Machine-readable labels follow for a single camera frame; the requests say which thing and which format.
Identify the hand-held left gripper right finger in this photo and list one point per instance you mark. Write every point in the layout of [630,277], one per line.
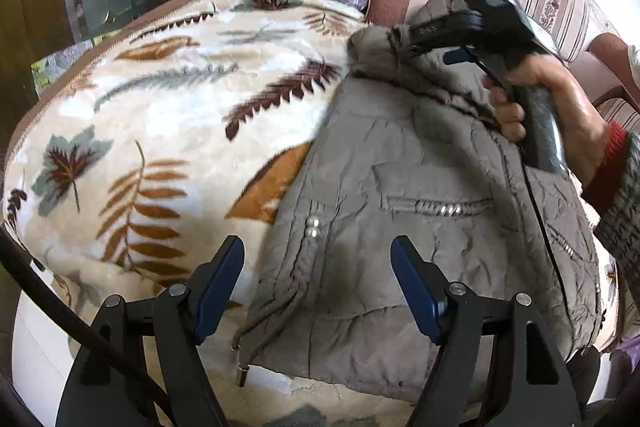
[417,287]

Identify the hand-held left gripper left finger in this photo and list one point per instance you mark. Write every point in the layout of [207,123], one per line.
[220,277]

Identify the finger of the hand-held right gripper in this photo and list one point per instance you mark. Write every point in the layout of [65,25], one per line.
[440,29]

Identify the grey padded jacket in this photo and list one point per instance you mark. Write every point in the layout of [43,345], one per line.
[425,187]

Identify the person's right forearm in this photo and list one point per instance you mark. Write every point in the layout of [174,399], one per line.
[617,192]

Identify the leaf print fleece blanket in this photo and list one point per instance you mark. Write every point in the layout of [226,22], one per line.
[165,127]

